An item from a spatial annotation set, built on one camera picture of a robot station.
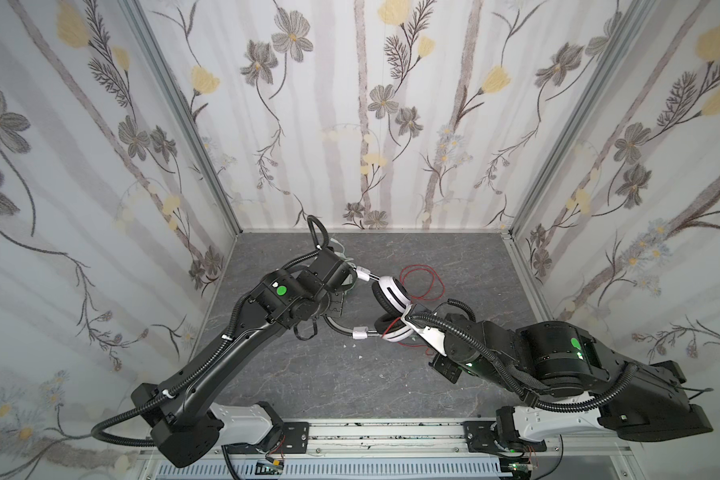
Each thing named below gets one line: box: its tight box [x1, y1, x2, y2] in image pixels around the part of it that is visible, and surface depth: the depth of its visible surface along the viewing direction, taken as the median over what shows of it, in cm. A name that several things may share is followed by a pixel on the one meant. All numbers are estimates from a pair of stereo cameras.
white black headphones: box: [323, 266, 414, 343], surface depth 65 cm
